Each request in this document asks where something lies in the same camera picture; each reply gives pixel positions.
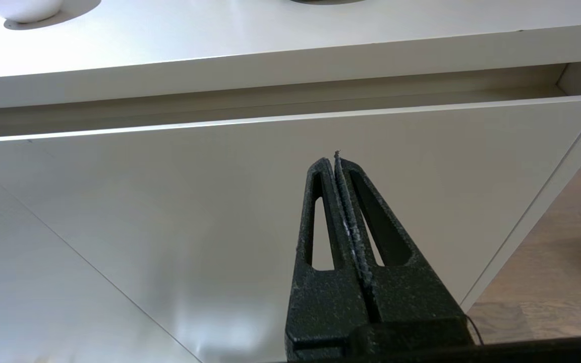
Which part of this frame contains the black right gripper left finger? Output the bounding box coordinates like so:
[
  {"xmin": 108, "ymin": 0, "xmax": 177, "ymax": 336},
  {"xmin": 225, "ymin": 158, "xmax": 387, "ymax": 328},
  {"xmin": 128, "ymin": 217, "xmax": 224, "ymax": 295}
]
[{"xmin": 285, "ymin": 157, "xmax": 372, "ymax": 351}]

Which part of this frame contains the white cabinet door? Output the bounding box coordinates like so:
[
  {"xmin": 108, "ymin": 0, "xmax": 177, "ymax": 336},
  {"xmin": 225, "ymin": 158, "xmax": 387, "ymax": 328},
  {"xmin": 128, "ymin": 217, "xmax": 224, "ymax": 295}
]
[
  {"xmin": 0, "ymin": 151, "xmax": 201, "ymax": 363},
  {"xmin": 0, "ymin": 95, "xmax": 581, "ymax": 363}
]

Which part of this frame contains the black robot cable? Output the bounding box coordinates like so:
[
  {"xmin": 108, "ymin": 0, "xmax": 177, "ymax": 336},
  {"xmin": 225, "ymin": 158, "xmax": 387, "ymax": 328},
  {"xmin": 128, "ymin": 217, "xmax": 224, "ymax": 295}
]
[{"xmin": 466, "ymin": 315, "xmax": 485, "ymax": 346}]

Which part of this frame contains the small white round speaker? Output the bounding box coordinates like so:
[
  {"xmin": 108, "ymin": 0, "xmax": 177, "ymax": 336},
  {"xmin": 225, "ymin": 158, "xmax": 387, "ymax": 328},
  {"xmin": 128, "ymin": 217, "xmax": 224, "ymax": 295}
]
[{"xmin": 0, "ymin": 0, "xmax": 65, "ymax": 24}]

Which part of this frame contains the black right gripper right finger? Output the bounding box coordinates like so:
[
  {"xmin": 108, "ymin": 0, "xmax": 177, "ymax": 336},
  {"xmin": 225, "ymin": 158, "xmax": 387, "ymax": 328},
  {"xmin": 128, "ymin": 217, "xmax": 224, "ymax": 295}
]
[{"xmin": 334, "ymin": 150, "xmax": 468, "ymax": 326}]

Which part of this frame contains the white sideboard cabinet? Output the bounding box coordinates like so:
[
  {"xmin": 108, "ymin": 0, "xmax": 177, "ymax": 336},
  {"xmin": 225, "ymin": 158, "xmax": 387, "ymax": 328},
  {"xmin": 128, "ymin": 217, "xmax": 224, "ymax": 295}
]
[{"xmin": 0, "ymin": 0, "xmax": 581, "ymax": 363}]

